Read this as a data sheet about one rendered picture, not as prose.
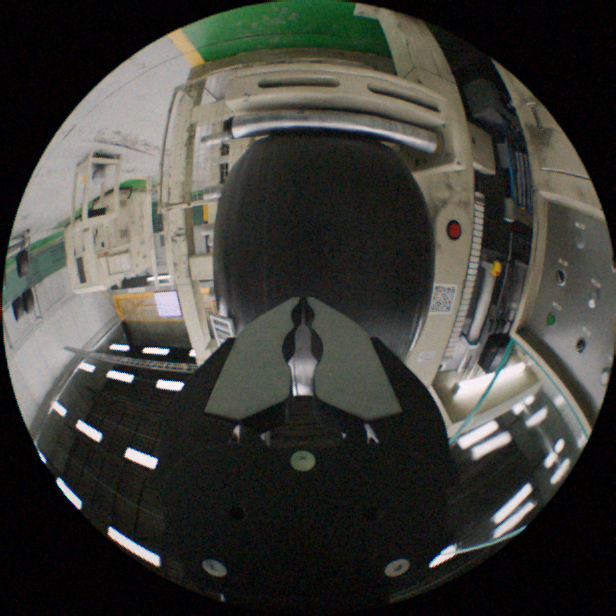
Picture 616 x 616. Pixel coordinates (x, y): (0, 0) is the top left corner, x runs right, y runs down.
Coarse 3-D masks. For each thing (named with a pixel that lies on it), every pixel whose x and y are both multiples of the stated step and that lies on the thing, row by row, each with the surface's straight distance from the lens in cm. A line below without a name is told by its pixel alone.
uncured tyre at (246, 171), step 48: (288, 144) 31; (384, 144) 40; (240, 192) 26; (288, 192) 24; (336, 192) 24; (384, 192) 25; (240, 240) 23; (288, 240) 22; (336, 240) 22; (384, 240) 23; (432, 240) 30; (240, 288) 23; (288, 288) 22; (336, 288) 22; (384, 288) 23; (432, 288) 30; (384, 336) 26
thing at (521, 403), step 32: (512, 352) 65; (512, 384) 66; (544, 384) 60; (480, 416) 77; (512, 416) 67; (544, 416) 62; (576, 416) 57; (480, 448) 79; (512, 448) 70; (544, 448) 64; (576, 448) 61; (480, 480) 82; (512, 480) 72; (544, 480) 67; (448, 512) 101; (480, 512) 86; (512, 512) 77; (480, 544) 92
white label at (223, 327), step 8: (208, 312) 27; (216, 320) 27; (224, 320) 26; (232, 320) 25; (216, 328) 28; (224, 328) 27; (232, 328) 26; (216, 336) 29; (224, 336) 28; (232, 336) 26
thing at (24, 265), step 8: (24, 240) 547; (8, 248) 533; (16, 248) 595; (24, 248) 559; (24, 256) 543; (16, 264) 587; (24, 264) 541; (24, 272) 551; (32, 272) 546; (32, 280) 548; (16, 296) 542; (24, 296) 548; (32, 296) 545; (8, 304) 536; (16, 304) 531; (24, 304) 594; (32, 304) 547; (16, 312) 532; (24, 312) 542; (40, 312) 550; (16, 320) 563; (8, 336) 521
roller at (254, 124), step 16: (272, 112) 37; (288, 112) 36; (304, 112) 36; (320, 112) 36; (336, 112) 36; (240, 128) 36; (256, 128) 36; (272, 128) 36; (288, 128) 36; (304, 128) 36; (320, 128) 36; (336, 128) 36; (352, 128) 36; (368, 128) 36; (384, 128) 37; (400, 128) 38; (416, 128) 40; (400, 144) 40; (416, 144) 40; (432, 144) 41
